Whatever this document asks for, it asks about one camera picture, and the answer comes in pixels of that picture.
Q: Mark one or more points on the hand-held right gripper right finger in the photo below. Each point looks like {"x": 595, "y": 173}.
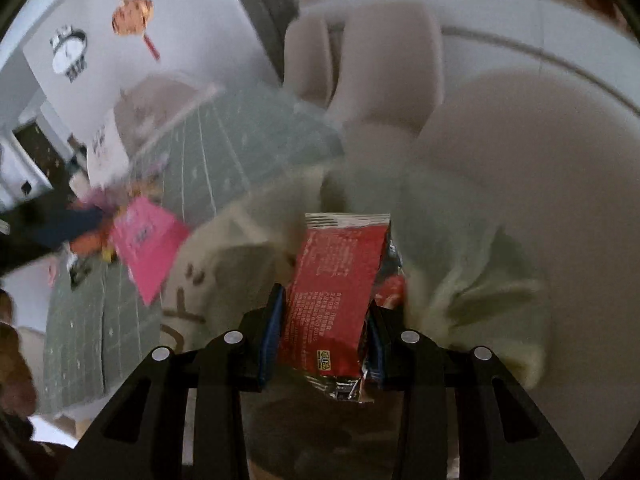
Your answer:
{"x": 378, "y": 355}

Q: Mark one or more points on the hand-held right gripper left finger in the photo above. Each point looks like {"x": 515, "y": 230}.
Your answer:
{"x": 269, "y": 340}

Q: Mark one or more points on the red snack packet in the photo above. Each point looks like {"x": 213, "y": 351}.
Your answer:
{"x": 330, "y": 300}

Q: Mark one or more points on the person's left forearm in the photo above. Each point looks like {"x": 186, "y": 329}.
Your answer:
{"x": 12, "y": 360}

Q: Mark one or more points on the dark door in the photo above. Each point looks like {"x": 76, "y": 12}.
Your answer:
{"x": 37, "y": 155}

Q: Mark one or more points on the white printed paper bag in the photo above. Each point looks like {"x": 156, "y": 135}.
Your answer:
{"x": 107, "y": 150}

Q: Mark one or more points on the pink box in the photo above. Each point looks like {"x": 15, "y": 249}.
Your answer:
{"x": 147, "y": 240}

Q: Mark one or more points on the mesh food cover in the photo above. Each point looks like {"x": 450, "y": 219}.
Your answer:
{"x": 155, "y": 105}

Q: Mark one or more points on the green grid tablecloth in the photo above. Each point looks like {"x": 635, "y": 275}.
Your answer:
{"x": 225, "y": 160}

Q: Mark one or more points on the large beige chair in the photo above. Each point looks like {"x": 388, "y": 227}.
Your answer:
{"x": 525, "y": 170}

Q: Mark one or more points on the beige dining chair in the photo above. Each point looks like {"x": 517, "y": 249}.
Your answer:
{"x": 385, "y": 65}
{"x": 307, "y": 60}

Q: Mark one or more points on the white cabinet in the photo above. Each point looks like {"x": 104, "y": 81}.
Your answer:
{"x": 525, "y": 45}

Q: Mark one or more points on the panda wall clock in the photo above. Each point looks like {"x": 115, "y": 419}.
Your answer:
{"x": 69, "y": 52}

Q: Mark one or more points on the red lantern wall ornament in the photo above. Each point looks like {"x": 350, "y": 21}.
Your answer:
{"x": 131, "y": 15}

